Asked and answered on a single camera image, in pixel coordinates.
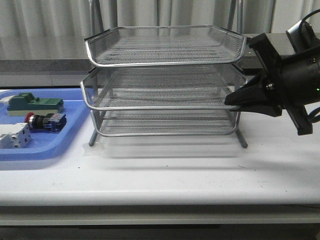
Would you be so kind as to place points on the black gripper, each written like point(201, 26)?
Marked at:
point(265, 93)

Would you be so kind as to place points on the silver mesh tray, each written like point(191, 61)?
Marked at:
point(164, 45)
point(161, 87)
point(131, 123)

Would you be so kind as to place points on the red emergency stop button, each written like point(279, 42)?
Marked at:
point(47, 122)

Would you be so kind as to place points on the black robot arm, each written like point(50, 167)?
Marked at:
point(288, 83)

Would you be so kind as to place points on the silver mesh top tray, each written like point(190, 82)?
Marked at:
point(164, 45)

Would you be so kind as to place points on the silver mesh bottom tray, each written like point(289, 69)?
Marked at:
point(131, 123)

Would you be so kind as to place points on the blue plastic tray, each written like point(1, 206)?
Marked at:
point(45, 142)

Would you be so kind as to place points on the white circuit breaker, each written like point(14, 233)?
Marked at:
point(14, 136)

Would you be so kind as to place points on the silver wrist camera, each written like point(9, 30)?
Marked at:
point(302, 37)

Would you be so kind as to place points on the grey metal rack frame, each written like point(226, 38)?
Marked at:
point(232, 109)

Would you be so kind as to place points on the green and beige switch block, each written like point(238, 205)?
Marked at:
point(25, 103)

